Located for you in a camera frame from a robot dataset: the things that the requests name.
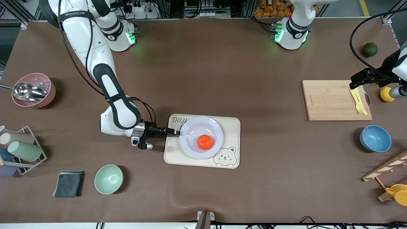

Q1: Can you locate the pink bowl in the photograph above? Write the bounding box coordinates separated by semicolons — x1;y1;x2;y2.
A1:
12;73;56;108

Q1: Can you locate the yellow plastic cup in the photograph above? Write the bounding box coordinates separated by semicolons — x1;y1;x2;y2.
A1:
386;184;407;206

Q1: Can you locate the bamboo cutting board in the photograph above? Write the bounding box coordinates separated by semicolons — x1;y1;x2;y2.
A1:
302;80;373;121

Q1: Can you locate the pale blue round plate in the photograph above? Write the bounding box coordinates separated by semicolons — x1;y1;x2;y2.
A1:
179;116;224;159

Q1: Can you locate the pile of orange toy fruits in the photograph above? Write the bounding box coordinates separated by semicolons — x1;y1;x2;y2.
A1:
253;0;294;18

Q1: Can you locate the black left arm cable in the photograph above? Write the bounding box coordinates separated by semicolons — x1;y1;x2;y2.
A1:
349;8;407;80

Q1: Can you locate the blue bowl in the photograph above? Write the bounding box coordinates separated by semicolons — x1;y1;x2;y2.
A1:
360;125;392;153

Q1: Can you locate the wooden dish rack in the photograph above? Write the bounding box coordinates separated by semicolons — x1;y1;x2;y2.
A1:
362;149;407;202

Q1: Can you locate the purple cup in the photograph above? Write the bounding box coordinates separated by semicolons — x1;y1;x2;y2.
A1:
0;164;18;177

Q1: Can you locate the mint green cup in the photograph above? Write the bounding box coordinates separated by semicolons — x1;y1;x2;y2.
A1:
7;141;43;162

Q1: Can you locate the grey wire cup rack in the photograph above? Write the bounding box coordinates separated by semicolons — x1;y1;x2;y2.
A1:
0;126;47;176

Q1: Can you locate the dark green round fruit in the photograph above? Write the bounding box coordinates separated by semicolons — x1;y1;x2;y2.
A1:
363;42;378;58

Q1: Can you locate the mint green bowl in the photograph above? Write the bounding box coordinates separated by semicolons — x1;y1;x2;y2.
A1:
94;164;124;195

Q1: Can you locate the metal bracket mount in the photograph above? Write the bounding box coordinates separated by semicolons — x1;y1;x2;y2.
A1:
195;211;215;229

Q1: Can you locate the large yellow lemon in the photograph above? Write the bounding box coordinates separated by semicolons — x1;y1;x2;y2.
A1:
380;87;396;102

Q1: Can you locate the orange mandarin fruit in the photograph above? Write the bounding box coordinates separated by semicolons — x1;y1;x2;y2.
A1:
197;134;213;150

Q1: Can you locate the white power strip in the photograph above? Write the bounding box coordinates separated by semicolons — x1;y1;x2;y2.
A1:
122;0;159;19

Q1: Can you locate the metal scoop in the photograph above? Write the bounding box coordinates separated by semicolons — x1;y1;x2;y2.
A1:
0;82;48;102

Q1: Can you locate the beige cup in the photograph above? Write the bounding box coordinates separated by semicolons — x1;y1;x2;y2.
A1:
0;132;35;147

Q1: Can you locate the dark grey folded cloth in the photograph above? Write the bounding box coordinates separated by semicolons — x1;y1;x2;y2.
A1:
53;170;85;198

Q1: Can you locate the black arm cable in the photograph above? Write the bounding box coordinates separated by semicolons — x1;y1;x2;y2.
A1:
349;8;407;80
57;0;157;128

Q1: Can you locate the yellow plastic fork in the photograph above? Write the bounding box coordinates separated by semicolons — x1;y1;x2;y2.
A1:
350;89;364;114

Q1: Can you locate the cream tray with bear print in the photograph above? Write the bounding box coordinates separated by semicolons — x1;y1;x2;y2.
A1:
164;114;241;169

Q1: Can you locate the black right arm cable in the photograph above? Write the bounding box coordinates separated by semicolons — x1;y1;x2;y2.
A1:
57;0;157;128

